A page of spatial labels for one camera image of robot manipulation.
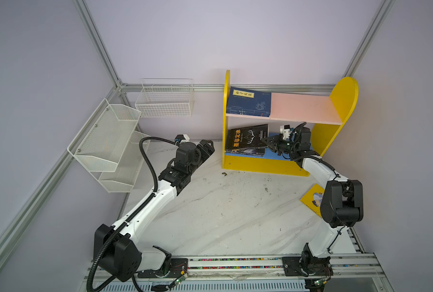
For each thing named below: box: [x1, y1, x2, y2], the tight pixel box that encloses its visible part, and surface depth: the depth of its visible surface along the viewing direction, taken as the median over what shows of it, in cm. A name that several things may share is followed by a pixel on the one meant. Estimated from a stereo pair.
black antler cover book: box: [225, 123, 269, 150], surface depth 95 cm
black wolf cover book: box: [225, 146, 266, 157], surface depth 95 cm
